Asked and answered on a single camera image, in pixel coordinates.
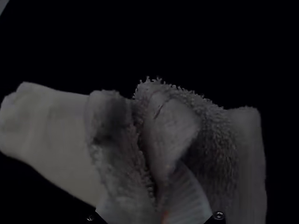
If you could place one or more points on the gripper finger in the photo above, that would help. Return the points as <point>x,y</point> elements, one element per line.
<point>90,218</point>
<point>187,200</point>

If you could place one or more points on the pale towel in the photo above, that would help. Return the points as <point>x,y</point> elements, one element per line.
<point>116,140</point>

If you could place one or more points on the black mat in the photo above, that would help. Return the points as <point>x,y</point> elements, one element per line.
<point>149,37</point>

